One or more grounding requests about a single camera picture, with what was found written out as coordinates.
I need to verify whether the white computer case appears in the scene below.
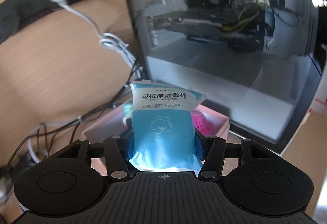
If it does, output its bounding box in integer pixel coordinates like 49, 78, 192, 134
127, 0, 326, 154

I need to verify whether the pink plastic basket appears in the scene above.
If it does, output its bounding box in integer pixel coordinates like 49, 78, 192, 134
191, 110, 216, 137

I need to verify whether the black cables bundle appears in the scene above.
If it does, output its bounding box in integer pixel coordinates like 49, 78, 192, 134
0, 57, 146, 204

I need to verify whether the pink cardboard box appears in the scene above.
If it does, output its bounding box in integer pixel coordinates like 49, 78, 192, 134
83, 100, 230, 174

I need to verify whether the white power cable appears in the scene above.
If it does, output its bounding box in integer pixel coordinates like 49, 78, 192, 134
48, 0, 144, 81

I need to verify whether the blue wet cotton pack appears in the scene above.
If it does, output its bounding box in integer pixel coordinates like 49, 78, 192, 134
130, 81, 206, 174

